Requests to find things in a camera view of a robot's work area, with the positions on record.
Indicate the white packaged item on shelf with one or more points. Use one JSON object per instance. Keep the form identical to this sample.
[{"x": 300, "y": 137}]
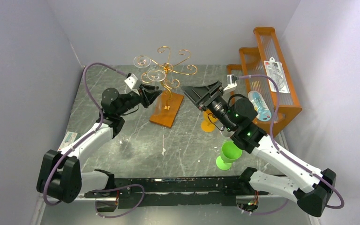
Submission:
[{"x": 275, "y": 71}]

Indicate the green plastic goblet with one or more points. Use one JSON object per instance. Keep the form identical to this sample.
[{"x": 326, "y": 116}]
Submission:
[{"x": 228, "y": 155}]

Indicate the clear wine glass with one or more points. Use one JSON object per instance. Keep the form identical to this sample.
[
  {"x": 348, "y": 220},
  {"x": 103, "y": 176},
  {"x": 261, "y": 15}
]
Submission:
[
  {"x": 155, "y": 77},
  {"x": 143, "y": 61},
  {"x": 121, "y": 140}
]

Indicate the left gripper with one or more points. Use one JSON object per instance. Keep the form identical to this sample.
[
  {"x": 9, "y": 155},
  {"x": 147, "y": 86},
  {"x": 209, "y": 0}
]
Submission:
[{"x": 146, "y": 98}]

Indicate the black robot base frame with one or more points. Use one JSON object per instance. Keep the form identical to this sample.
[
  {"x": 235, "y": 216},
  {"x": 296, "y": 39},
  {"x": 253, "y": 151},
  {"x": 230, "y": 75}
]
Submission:
[{"x": 148, "y": 192}]

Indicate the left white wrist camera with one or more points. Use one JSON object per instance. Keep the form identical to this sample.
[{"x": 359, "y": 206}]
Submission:
[{"x": 132, "y": 81}]

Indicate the blue packaged item on shelf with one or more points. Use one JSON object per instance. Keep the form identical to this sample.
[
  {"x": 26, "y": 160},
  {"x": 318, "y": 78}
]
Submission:
[{"x": 263, "y": 112}]

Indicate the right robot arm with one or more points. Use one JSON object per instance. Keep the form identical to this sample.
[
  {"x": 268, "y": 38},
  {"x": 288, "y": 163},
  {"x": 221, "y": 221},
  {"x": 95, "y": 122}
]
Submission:
[{"x": 308, "y": 186}]

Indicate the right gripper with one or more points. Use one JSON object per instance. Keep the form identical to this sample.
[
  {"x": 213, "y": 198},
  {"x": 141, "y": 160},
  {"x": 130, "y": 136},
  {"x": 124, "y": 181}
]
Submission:
[{"x": 209, "y": 97}]

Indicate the orange wooden tiered shelf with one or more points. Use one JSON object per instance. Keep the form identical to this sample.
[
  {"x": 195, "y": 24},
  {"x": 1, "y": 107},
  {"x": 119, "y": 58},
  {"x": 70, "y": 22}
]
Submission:
[{"x": 251, "y": 63}]

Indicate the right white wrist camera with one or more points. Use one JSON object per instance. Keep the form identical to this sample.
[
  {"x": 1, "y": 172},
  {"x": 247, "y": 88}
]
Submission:
[{"x": 231, "y": 83}]

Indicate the orange plastic goblet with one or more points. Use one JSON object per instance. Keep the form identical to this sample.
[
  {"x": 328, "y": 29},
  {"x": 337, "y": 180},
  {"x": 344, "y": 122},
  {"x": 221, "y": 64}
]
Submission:
[{"x": 208, "y": 123}]

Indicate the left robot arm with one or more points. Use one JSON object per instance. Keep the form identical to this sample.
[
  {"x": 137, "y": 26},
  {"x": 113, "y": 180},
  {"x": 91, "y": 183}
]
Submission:
[{"x": 60, "y": 178}]

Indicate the gold wire wine glass rack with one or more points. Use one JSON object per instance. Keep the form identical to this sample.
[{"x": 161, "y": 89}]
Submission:
[{"x": 169, "y": 68}]

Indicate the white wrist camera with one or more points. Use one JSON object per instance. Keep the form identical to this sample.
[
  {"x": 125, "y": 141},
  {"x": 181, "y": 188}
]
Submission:
[
  {"x": 132, "y": 81},
  {"x": 231, "y": 83}
]

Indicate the small blue white packet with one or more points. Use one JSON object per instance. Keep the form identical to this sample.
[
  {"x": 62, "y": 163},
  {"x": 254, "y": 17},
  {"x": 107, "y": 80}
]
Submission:
[{"x": 68, "y": 139}]

